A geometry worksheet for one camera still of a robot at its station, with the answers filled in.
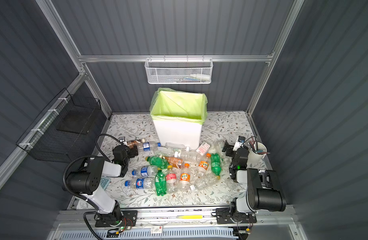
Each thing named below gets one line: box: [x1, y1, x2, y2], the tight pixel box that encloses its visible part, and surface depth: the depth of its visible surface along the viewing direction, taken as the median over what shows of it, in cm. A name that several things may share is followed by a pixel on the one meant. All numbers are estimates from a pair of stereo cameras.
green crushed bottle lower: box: [154, 169, 167, 196], surface depth 84 cm
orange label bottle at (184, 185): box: [178, 163, 191, 193], surface depth 84 cm
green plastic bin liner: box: [150, 87, 208, 125], surface depth 91 cm
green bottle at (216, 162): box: [210, 153, 222, 180], surface depth 88 cm
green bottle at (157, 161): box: [145, 155, 169, 170], surface depth 91 cm
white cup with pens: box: [246, 141, 268, 169], surface depth 91 cm
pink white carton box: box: [196, 141, 211, 156], surface depth 97 cm
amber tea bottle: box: [161, 155, 184, 169], surface depth 90 cm
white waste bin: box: [152, 119, 203, 150], surface depth 92 cm
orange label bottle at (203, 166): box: [196, 153, 212, 178], surface depth 89 cm
